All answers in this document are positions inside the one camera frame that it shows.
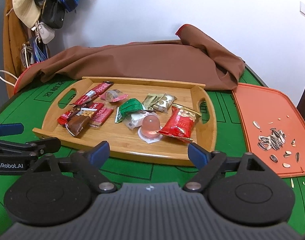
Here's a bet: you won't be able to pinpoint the brown cake snack packet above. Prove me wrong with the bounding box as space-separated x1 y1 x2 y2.
66 108 98 137

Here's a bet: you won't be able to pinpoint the pink jelly cup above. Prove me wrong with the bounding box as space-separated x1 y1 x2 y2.
138 115 163 144

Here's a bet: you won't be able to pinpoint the long red snack stick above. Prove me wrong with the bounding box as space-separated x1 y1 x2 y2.
72 81 114 106

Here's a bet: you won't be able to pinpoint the red brown chocolate bar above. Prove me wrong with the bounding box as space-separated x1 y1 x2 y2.
57 106 80 126

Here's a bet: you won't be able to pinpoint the red peanut bag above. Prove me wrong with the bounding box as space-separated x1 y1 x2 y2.
157 103 202 143

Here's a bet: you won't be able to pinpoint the red biscuit packet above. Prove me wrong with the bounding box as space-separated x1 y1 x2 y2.
86 102 114 127

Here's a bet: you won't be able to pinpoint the white snack packet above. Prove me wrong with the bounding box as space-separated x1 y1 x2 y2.
122 111 157 130

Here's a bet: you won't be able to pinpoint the bamboo serving tray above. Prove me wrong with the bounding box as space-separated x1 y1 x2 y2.
33 77 217 166

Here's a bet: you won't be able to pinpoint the pile of sunflower seeds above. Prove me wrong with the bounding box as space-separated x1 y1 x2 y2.
247 116 305 177

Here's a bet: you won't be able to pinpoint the pink pastry packet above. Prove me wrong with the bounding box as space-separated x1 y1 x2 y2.
100 89 128 103

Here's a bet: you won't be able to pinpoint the orange plastic tray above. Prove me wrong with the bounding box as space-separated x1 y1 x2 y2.
233 83 305 178

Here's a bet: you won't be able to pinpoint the green snack packet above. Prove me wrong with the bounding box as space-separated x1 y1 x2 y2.
114 98 144 123

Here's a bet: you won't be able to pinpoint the gold nut packet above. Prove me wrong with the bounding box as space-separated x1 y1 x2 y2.
142 93 177 113

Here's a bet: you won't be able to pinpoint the orange brown coat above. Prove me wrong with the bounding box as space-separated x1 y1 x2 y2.
3 0 30 98

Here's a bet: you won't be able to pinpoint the brown cloth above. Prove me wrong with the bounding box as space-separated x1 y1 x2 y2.
14 24 245 92

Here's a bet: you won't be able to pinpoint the hanging bags and hats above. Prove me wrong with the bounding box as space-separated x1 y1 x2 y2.
12 0 79 68

